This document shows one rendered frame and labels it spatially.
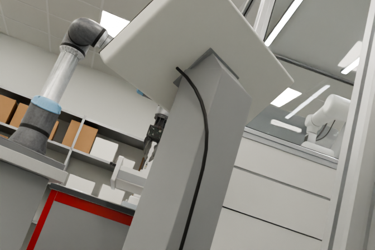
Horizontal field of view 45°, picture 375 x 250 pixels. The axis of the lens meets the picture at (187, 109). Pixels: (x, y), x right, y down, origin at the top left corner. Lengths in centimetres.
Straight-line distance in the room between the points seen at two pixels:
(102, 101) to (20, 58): 125
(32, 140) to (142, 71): 74
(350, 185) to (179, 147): 63
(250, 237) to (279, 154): 30
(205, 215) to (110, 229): 115
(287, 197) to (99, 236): 93
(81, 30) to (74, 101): 453
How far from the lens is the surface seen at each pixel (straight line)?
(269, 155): 163
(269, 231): 159
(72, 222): 218
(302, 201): 164
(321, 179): 168
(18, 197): 170
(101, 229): 217
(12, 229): 170
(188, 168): 101
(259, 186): 160
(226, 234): 155
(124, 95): 655
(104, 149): 586
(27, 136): 175
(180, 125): 107
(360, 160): 47
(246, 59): 124
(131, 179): 195
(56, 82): 199
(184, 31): 109
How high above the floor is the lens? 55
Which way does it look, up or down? 19 degrees up
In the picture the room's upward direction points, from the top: 18 degrees clockwise
